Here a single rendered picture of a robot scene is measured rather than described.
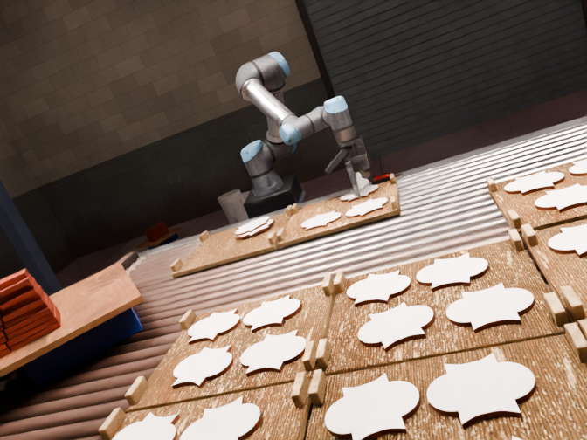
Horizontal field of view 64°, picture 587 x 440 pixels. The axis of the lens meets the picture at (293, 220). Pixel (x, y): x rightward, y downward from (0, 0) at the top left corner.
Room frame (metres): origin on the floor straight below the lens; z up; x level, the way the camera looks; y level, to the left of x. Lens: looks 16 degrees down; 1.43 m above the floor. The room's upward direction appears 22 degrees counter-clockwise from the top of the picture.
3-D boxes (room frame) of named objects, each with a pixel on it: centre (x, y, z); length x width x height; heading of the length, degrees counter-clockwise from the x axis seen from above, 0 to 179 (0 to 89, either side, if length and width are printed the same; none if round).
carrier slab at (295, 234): (1.60, -0.17, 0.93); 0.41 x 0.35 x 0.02; 73
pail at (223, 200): (5.78, 0.63, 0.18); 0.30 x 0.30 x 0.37
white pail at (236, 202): (5.37, 0.48, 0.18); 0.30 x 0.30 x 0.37
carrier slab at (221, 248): (1.72, 0.23, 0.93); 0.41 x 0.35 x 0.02; 71
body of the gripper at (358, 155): (1.67, -0.29, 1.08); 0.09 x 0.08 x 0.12; 72
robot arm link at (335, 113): (1.67, -0.28, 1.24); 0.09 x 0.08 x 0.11; 20
